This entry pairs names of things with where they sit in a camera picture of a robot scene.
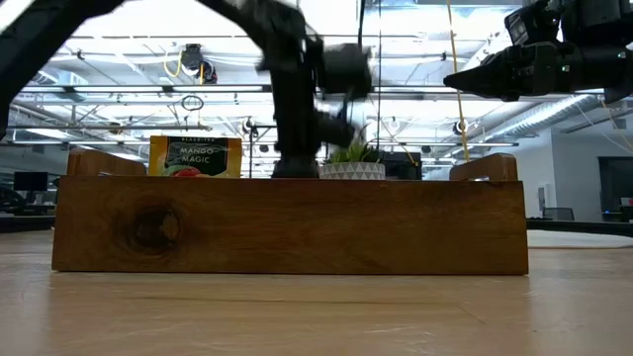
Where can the black metal frame rig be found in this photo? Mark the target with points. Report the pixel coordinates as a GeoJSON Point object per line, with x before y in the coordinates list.
{"type": "Point", "coordinates": [250, 148]}

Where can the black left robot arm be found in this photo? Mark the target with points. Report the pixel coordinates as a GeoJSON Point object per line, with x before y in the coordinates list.
{"type": "Point", "coordinates": [29, 54]}

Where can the black aluminium table frame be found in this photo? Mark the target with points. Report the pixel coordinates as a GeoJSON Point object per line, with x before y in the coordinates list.
{"type": "Point", "coordinates": [25, 223]}

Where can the black computer monitor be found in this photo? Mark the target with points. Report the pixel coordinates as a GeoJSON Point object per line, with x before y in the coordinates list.
{"type": "Point", "coordinates": [29, 181]}

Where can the large dark wall display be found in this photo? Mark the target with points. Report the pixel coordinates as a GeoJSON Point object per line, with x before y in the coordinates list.
{"type": "Point", "coordinates": [615, 183]}

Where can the white round woven placemat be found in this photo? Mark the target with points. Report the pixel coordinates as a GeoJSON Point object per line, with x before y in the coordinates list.
{"type": "Point", "coordinates": [578, 240]}

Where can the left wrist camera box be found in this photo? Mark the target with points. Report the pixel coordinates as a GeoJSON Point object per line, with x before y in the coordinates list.
{"type": "Point", "coordinates": [348, 69]}

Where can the black mesh computer case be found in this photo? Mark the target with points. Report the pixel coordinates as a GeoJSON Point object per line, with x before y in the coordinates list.
{"type": "Point", "coordinates": [403, 165]}

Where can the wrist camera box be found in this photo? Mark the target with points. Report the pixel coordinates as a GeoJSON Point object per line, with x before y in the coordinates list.
{"type": "Point", "coordinates": [348, 69]}
{"type": "Point", "coordinates": [531, 25]}

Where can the grey office chair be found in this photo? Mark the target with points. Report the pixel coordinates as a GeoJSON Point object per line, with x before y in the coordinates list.
{"type": "Point", "coordinates": [559, 214]}

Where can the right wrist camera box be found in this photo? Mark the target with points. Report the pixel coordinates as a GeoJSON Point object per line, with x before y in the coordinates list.
{"type": "Point", "coordinates": [531, 25]}

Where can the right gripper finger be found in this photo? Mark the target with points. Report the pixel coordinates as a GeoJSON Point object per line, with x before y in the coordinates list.
{"type": "Point", "coordinates": [509, 64]}
{"type": "Point", "coordinates": [509, 89]}

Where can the wooden three-compartment tray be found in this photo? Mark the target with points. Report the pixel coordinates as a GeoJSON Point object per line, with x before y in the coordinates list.
{"type": "Point", "coordinates": [297, 227]}

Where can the silver ventilation duct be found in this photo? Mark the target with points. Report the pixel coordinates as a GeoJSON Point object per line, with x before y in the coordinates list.
{"type": "Point", "coordinates": [544, 116]}

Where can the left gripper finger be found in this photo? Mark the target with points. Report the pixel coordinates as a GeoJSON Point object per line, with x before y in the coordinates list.
{"type": "Point", "coordinates": [284, 168]}
{"type": "Point", "coordinates": [306, 168]}

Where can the succulent in white patterned pot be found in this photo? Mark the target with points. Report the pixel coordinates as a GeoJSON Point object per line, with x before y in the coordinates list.
{"type": "Point", "coordinates": [352, 170]}

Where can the mango magic tea bag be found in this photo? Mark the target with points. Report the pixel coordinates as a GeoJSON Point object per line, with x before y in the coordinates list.
{"type": "Point", "coordinates": [198, 155]}

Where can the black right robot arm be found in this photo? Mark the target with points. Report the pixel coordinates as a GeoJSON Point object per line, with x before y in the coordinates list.
{"type": "Point", "coordinates": [598, 22]}

